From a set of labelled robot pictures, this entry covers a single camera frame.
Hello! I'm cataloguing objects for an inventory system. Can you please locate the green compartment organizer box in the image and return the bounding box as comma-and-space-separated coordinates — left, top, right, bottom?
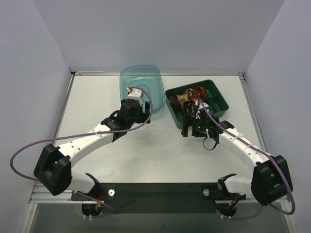
165, 80, 229, 129

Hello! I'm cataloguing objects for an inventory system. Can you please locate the black gold patterned tie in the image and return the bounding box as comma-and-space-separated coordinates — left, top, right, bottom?
183, 100, 196, 116

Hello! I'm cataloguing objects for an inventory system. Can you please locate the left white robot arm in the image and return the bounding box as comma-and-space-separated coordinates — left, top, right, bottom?
34, 99, 153, 196

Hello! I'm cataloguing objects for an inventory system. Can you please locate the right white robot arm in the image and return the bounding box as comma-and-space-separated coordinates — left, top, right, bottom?
181, 113, 293, 206

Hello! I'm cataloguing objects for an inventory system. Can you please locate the beige patterned rolled tie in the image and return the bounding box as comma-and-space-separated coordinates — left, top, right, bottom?
176, 93, 189, 104

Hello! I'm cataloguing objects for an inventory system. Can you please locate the dark rolled tie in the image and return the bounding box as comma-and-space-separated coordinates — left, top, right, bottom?
169, 95, 180, 105

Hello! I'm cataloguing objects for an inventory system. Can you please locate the red black patterned rolled tie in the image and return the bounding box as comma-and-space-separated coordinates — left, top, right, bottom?
185, 88, 198, 101

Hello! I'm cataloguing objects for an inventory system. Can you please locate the orange black rolled tie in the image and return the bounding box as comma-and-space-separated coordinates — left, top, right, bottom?
195, 86, 207, 99

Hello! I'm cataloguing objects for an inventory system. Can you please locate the teal plastic tub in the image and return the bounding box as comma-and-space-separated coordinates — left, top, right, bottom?
120, 65, 165, 114

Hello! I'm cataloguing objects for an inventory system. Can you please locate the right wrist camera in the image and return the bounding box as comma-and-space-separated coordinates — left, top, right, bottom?
194, 101, 214, 120

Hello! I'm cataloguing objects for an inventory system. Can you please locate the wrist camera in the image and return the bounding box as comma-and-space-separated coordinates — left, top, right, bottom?
194, 101, 214, 120
127, 87, 143, 105

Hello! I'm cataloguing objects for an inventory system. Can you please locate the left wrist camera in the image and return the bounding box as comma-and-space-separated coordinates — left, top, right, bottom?
127, 87, 143, 105

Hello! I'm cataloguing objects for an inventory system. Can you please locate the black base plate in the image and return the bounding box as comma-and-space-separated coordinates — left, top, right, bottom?
70, 182, 246, 215

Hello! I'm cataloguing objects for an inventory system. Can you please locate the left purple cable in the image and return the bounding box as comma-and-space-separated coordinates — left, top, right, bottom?
10, 86, 153, 218

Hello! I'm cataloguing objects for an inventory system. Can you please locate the aluminium rail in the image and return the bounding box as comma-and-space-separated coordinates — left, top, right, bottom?
29, 183, 290, 204

